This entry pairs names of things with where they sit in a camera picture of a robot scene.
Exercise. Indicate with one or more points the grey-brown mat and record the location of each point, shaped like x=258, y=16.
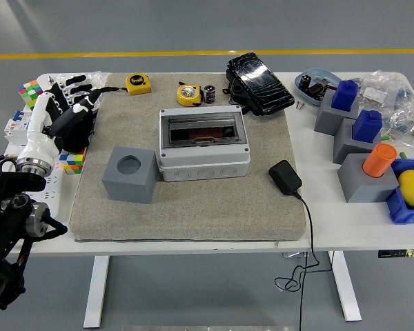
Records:
x=210, y=210

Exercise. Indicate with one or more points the blue block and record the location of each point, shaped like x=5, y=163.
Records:
x=365, y=127
x=345, y=96

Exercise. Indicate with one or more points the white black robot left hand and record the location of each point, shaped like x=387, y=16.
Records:
x=38, y=120

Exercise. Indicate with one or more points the white circuit breaker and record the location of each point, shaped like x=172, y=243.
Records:
x=15, y=129

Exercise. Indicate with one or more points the white table leg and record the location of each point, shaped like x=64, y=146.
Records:
x=96, y=293
x=346, y=289

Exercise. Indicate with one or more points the colourful rubik's cube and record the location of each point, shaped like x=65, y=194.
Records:
x=29, y=93
x=74, y=162

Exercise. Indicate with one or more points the black power adapter plug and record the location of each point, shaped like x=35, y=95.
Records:
x=285, y=177

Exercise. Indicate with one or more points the black capacitor in dish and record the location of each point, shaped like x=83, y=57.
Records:
x=305, y=82

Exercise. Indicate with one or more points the small black capacitor cylinder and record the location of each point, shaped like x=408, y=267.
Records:
x=209, y=94

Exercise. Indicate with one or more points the grey electrical junction box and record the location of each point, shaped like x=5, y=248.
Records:
x=207, y=165

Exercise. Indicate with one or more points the blue plastic bin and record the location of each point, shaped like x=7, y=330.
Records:
x=400, y=210

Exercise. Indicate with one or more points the white power strip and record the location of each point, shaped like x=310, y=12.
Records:
x=53, y=193

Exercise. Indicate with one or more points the black cloth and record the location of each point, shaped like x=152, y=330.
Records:
x=77, y=136

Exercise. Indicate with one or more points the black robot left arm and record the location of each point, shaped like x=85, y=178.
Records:
x=10, y=213

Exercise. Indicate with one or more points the grey cube holder round hole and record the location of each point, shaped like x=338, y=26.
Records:
x=131, y=182

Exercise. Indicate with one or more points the light blue dish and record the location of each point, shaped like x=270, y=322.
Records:
x=303, y=93

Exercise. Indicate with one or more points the brown component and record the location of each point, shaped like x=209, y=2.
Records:
x=315, y=91

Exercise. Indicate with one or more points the clear plastic parts bag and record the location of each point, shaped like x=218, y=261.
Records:
x=410, y=124
x=383, y=89

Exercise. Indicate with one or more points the silver pen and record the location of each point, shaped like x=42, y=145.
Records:
x=49, y=82

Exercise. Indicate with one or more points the small green part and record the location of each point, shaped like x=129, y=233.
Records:
x=403, y=155

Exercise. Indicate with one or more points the glossy black case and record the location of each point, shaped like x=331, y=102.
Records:
x=262, y=86

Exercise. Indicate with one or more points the black table control panel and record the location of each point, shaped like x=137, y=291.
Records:
x=393, y=253

